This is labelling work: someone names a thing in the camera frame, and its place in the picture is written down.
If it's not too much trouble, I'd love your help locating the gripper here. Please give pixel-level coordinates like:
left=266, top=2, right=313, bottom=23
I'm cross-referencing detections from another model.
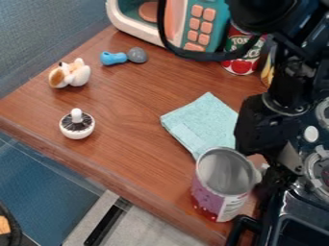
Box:
left=232, top=92, right=308, bottom=200

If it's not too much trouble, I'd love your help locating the silver can with purple label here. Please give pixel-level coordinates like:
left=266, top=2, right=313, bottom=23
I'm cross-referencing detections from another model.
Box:
left=190, top=146, right=264, bottom=223

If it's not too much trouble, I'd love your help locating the red tomato can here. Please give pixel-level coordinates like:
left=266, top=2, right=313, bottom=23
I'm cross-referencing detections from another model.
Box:
left=220, top=20, right=269, bottom=77

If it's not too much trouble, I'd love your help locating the toy stove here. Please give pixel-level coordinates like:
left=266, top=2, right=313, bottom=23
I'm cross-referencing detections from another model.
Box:
left=223, top=97, right=329, bottom=246

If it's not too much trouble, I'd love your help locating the light blue cloth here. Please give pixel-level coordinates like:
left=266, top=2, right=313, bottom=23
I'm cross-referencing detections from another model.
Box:
left=159, top=91, right=240, bottom=161

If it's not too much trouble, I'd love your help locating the yellow toy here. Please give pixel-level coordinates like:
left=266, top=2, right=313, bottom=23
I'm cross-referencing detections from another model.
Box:
left=259, top=44, right=278, bottom=88

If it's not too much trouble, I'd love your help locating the toy microwave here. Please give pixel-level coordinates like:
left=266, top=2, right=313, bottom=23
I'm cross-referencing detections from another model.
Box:
left=105, top=0, right=233, bottom=54

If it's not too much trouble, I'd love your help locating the blue and grey toy tool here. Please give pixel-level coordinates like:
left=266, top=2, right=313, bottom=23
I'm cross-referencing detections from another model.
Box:
left=100, top=46, right=149, bottom=67

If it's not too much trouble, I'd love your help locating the white toy mushroom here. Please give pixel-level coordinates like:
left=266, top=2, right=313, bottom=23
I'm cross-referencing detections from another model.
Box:
left=58, top=108, right=97, bottom=140

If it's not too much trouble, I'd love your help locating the white and brown plush dog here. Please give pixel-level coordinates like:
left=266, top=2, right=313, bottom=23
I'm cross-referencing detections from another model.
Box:
left=47, top=57, right=93, bottom=89

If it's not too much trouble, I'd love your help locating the black cable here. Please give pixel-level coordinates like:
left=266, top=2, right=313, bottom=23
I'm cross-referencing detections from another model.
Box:
left=155, top=0, right=263, bottom=62

